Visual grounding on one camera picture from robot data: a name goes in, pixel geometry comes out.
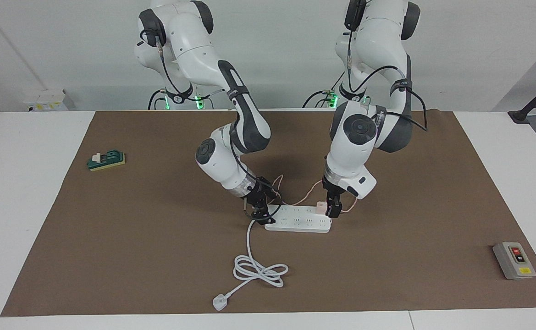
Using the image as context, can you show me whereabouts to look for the green knife switch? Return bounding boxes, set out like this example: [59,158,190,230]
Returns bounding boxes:
[87,151,127,172]

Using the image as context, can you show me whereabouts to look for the brown table mat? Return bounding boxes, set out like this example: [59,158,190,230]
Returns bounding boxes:
[0,109,536,317]

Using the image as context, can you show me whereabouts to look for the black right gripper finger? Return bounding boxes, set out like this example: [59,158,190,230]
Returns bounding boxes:
[244,198,266,215]
[252,206,278,226]

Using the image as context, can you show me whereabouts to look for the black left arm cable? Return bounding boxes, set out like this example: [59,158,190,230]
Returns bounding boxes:
[345,9,429,133]

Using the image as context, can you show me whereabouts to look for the white power strip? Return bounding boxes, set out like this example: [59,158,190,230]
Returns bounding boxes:
[264,204,332,233]

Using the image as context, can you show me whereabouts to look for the white power cord with plug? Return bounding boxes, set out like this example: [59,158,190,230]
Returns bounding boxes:
[212,219,289,312]

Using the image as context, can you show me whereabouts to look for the pink charging cable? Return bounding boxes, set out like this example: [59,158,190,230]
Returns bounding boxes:
[271,174,360,214]

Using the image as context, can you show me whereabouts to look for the grey on-off switch box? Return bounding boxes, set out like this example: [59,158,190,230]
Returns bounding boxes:
[492,242,536,281]

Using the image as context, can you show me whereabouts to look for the white wall box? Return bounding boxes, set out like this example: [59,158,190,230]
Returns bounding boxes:
[22,88,69,112]

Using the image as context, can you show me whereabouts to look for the black base cable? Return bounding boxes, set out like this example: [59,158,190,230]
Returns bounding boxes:
[148,89,166,110]
[302,73,347,109]

